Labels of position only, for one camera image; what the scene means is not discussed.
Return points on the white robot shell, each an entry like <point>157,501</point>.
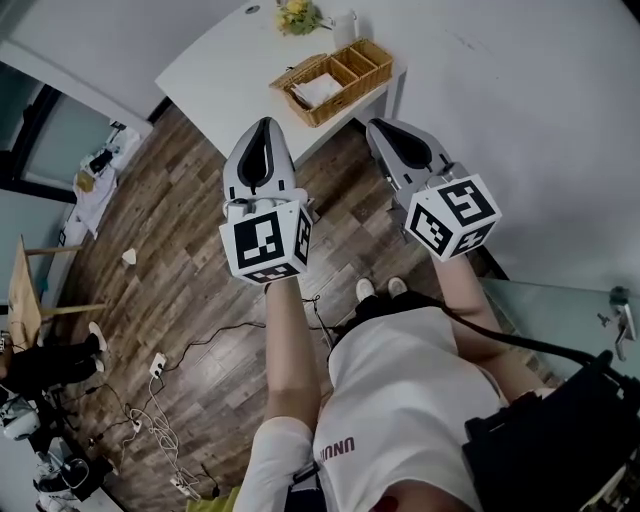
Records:
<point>17,420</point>

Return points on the person's left white shoe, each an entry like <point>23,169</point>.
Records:
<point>365,290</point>

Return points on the small black device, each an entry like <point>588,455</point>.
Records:
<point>101,161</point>

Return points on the small white plug adapter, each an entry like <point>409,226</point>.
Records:
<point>136,425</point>

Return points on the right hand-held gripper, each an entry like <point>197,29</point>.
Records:
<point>450,215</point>

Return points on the white power strip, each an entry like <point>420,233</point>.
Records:
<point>157,365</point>

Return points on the white vase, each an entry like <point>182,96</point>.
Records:
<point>344,30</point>

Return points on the metal glass clamp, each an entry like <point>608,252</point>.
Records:
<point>622,320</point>

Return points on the black backpack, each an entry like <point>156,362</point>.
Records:
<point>550,440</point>

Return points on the person's right white shoe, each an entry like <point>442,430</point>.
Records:
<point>396,285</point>

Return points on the person's left forearm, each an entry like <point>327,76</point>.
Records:
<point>292,350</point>

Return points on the crumpled white paper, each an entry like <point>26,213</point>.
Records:
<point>130,257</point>

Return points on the wooden board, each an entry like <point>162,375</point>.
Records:
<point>25,295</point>

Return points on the person's white shirt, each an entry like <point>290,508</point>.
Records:
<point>400,400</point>

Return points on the white cloth pile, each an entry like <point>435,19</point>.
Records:
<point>97,205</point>

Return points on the person's right forearm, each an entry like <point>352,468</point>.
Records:
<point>460,300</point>

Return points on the yellow box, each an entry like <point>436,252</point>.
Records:
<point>85,181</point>

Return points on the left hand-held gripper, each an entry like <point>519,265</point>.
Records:
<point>262,240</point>

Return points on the person's black shorts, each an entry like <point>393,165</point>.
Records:
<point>380,305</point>

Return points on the person's white shoe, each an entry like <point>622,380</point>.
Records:
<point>365,290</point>
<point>396,285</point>

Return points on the wicker basket with compartments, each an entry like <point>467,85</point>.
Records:
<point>305,67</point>

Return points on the wooden stick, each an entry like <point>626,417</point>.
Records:
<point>75,309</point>
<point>55,250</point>

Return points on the yellow flower bouquet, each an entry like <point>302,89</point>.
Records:
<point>295,17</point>

